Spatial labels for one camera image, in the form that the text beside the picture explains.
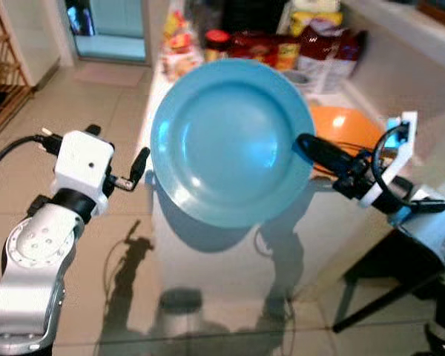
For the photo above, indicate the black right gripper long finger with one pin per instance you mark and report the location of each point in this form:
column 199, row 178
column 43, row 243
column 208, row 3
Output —
column 322, row 150

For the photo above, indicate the blue round plate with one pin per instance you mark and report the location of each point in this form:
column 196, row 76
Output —
column 222, row 144

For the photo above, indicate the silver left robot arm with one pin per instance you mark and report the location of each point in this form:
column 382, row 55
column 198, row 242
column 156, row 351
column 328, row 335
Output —
column 33, row 259

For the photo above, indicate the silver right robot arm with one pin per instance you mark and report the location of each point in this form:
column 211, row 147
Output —
column 430, row 222

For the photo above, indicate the orange round plate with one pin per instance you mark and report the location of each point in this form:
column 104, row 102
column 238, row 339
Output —
column 345, row 126

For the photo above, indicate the pale floor mat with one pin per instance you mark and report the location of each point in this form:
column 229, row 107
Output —
column 110, row 74

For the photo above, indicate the clear drinking glass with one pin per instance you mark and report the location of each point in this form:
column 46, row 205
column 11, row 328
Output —
column 300, row 80

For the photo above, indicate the red and white bag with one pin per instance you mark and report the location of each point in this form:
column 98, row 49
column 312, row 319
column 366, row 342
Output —
column 330, row 55

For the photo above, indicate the blue glass door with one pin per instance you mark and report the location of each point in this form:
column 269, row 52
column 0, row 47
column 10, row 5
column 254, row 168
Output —
column 107, row 26

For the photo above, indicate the wooden slatted rack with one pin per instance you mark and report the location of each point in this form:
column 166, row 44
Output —
column 1, row 78

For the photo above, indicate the white counter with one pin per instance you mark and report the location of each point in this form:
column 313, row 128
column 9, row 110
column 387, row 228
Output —
column 408, row 81

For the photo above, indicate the red and yellow snack pack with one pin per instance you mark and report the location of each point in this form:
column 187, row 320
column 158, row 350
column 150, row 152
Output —
column 263, row 48

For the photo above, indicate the colourful clear snack bag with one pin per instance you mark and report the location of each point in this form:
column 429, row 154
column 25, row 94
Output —
column 180, row 48

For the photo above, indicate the yellow snack bag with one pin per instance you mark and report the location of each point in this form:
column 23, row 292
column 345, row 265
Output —
column 315, row 21

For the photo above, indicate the jar with red lid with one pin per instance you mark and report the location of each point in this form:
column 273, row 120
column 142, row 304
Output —
column 216, row 44

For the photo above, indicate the brown woven basket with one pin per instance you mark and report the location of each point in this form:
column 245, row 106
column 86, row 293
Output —
column 439, row 10

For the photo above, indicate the black appliance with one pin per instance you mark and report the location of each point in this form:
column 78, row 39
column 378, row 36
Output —
column 254, row 15

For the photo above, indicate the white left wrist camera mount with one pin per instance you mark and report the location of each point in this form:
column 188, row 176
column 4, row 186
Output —
column 81, row 162

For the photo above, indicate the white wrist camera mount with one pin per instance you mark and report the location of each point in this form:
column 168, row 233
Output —
column 393, row 159
column 81, row 162

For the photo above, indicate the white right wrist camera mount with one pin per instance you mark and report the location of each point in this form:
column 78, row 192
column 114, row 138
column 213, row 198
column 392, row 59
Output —
column 393, row 159

